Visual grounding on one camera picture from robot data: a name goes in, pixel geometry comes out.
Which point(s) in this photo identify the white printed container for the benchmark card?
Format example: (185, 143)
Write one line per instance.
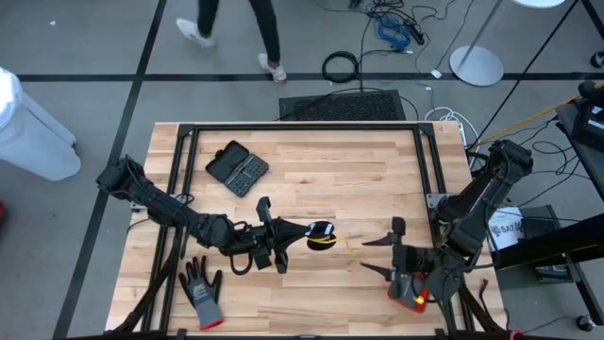
(507, 233)

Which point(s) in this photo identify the red clamp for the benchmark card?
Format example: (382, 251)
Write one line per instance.
(516, 334)

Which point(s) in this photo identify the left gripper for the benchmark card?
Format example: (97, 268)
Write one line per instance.
(257, 241)

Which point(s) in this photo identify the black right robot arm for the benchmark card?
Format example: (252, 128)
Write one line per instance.
(481, 193)

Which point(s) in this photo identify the white round disc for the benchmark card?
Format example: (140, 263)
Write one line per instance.
(538, 2)

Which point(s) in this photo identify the small white tag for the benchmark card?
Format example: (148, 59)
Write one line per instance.
(436, 73)

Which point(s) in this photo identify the person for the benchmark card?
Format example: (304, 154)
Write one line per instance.
(264, 28)

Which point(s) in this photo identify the black metal table frame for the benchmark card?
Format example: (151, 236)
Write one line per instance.
(307, 126)

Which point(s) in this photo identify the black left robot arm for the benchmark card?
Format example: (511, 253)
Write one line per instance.
(160, 205)

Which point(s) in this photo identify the white trash bin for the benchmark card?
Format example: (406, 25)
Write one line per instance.
(33, 141)

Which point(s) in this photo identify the floor stand with round base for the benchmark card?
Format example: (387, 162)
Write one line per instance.
(476, 66)

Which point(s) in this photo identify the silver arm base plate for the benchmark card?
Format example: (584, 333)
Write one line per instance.
(434, 200)

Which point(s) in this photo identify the red grey portable drive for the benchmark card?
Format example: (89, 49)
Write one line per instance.
(406, 297)

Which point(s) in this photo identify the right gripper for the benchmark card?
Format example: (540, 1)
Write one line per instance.
(413, 262)

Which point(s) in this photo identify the black equipment cart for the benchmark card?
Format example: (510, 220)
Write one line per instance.
(542, 241)

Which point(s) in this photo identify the black floor mat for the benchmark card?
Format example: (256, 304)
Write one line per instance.
(342, 106)

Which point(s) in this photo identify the open black bit case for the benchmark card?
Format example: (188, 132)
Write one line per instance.
(236, 167)

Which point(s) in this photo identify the black caster wheel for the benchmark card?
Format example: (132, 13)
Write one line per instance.
(598, 59)
(585, 323)

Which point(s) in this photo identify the grey black work glove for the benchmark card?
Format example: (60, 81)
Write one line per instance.
(203, 293)

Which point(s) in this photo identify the black power strip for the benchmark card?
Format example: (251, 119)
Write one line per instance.
(415, 33)

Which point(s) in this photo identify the thin black slanted pole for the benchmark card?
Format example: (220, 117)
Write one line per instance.
(524, 75)

